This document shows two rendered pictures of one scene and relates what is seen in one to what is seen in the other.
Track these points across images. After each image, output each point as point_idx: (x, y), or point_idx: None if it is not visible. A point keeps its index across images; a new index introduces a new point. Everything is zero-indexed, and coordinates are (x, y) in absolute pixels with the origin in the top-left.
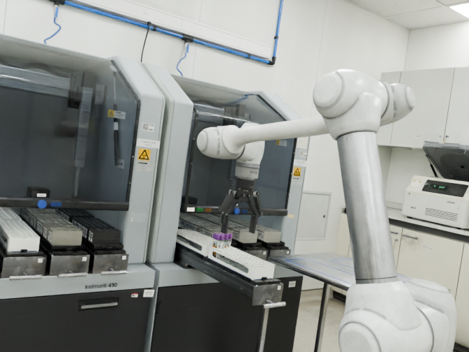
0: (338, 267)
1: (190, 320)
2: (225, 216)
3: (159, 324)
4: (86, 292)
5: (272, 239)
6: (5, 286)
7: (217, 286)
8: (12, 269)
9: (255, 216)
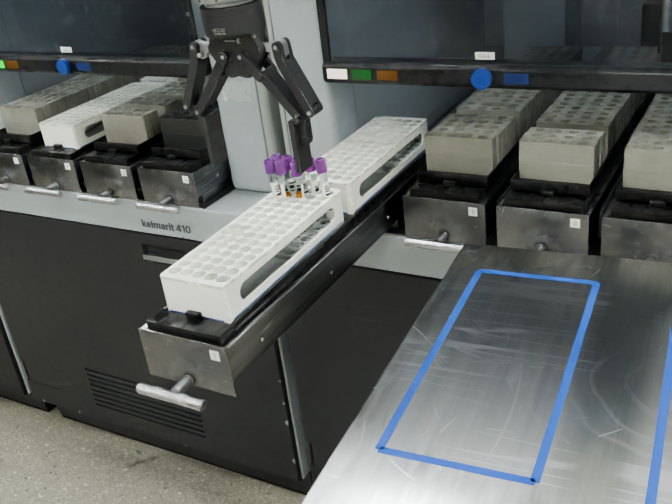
0: (599, 363)
1: (366, 343)
2: (200, 118)
3: (295, 329)
4: (149, 233)
5: (667, 179)
6: (43, 199)
7: (420, 286)
8: (42, 176)
9: (290, 120)
